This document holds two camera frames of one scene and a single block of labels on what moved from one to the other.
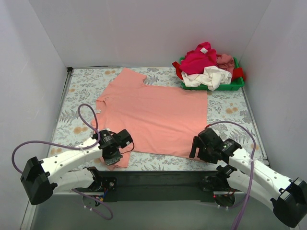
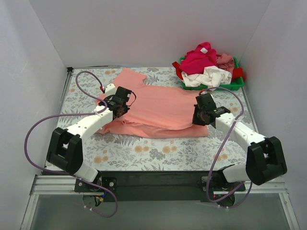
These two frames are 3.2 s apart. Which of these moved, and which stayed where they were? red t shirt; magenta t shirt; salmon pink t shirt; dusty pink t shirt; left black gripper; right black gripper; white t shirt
Moved: left black gripper; right black gripper; salmon pink t shirt
Stayed: dusty pink t shirt; magenta t shirt; white t shirt; red t shirt
